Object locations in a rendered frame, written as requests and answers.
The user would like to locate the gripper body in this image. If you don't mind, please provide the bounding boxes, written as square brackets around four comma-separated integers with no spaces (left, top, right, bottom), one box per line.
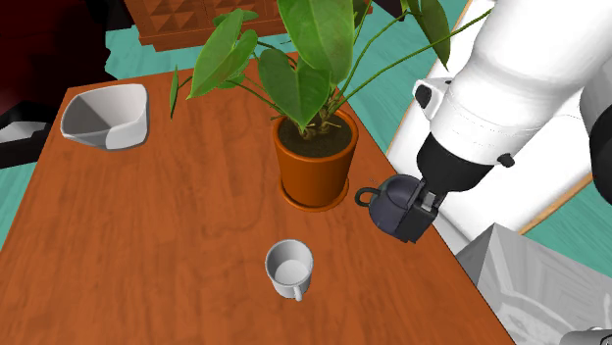
[416,131,495,196]

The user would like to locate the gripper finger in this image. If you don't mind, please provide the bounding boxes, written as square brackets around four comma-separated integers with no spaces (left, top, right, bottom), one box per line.
[393,178,448,244]

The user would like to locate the dark blue mug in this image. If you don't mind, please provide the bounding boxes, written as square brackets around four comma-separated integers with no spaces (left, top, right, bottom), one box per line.
[354,173,425,238]

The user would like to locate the white mat with tan edge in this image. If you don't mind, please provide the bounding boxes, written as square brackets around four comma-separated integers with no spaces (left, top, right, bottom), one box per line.
[384,0,595,256]

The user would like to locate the green plant in orange pot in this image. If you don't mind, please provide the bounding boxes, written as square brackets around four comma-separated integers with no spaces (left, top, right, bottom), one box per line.
[169,0,494,214]

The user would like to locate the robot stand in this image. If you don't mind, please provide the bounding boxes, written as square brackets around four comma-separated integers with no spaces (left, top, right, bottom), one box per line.
[455,222,612,345]

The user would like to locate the white mug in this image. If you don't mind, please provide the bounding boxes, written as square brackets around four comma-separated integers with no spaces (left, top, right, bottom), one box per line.
[264,238,316,303]

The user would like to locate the brown wooden table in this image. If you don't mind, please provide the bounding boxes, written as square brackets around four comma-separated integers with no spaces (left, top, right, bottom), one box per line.
[0,51,518,345]

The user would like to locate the brown carved wooden cabinet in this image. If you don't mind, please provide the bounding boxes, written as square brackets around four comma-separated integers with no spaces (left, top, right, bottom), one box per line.
[123,0,375,53]

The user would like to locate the white square bowl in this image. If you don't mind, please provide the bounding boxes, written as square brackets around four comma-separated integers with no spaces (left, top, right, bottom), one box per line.
[59,82,151,152]

